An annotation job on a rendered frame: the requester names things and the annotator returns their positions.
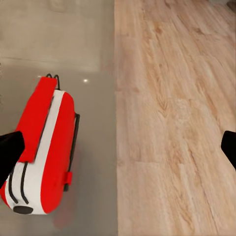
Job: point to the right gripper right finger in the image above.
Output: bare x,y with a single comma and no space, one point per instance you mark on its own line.
228,146

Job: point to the coffee table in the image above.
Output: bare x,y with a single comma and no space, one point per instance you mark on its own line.
74,39

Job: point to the radio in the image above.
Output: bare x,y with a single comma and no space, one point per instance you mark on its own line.
49,120

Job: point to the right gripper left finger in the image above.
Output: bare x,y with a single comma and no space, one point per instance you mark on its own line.
12,146

